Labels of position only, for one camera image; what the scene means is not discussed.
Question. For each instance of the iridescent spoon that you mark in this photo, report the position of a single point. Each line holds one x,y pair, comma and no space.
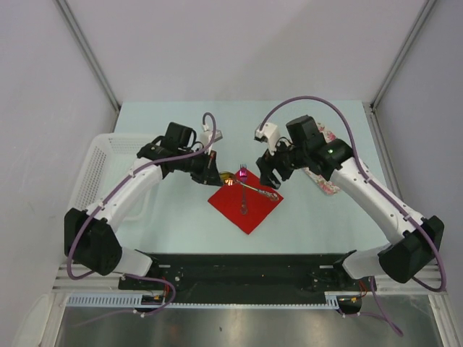
229,179

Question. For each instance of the iridescent fork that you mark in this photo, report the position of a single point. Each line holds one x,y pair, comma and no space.
243,179

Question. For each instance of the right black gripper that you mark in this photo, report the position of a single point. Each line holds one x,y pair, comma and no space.
268,163

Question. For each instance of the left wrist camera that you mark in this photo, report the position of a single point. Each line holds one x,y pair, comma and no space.
208,133

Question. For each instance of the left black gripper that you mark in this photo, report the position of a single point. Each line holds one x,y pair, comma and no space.
208,174

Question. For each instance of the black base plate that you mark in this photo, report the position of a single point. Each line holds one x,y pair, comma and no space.
260,279

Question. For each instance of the left aluminium frame post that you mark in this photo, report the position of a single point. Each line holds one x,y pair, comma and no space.
85,49

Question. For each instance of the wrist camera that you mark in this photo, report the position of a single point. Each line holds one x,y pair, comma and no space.
208,133
268,134

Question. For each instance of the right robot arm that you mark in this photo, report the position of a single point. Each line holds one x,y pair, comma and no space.
411,237

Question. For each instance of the floral tray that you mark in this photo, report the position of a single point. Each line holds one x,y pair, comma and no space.
325,186

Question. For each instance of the right aluminium frame post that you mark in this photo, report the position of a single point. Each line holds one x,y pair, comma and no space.
419,23

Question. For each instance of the white plastic basket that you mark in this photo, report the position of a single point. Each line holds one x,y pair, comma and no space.
106,163

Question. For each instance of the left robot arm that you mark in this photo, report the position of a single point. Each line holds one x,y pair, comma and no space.
90,234

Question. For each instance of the aluminium frame post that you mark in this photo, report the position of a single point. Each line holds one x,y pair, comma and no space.
419,23
85,49

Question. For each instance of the red paper napkin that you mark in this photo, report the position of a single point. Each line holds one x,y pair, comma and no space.
227,200

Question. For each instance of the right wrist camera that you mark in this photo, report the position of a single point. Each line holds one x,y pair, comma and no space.
268,134

